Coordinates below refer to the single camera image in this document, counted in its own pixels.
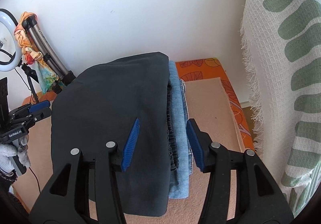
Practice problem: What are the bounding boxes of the dark grey pants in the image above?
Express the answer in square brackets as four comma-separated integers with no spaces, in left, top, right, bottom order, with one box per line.
[51,52,179,217]

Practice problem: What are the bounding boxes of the folded grey black tripod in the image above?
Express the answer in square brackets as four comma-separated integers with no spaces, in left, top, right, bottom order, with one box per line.
[22,14,76,94]

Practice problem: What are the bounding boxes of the black ring light cable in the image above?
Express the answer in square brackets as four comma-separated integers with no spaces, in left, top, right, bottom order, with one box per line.
[0,40,33,104]

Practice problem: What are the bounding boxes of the colourful orange scarf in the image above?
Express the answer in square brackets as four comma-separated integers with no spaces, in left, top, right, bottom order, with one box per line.
[14,11,59,94]

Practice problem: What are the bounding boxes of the peach bed sheet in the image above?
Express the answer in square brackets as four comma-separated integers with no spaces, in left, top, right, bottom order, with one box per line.
[14,78,245,223]

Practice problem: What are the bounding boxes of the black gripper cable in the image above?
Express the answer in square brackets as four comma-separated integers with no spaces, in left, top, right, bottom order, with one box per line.
[28,166,42,194]

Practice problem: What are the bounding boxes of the left hand white glove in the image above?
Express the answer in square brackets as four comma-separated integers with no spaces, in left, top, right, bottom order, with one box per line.
[0,135,30,176]

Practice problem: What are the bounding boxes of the orange patterned mattress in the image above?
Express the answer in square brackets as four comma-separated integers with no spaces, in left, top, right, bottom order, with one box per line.
[28,55,254,158]

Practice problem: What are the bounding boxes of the folded blue jeans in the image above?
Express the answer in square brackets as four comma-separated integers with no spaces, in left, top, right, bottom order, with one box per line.
[169,61,193,199]

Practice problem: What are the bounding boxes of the white green patterned blanket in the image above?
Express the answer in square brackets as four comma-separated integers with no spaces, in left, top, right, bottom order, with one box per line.
[241,0,320,215]

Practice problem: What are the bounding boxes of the left forearm black sleeve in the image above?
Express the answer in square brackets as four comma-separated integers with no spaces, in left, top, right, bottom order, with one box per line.
[0,169,17,189]

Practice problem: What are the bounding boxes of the white ring light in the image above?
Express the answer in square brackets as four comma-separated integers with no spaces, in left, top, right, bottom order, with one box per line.
[1,8,22,72]

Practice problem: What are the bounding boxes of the black mini tripod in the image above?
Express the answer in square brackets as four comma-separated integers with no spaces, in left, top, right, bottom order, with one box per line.
[21,63,39,103]

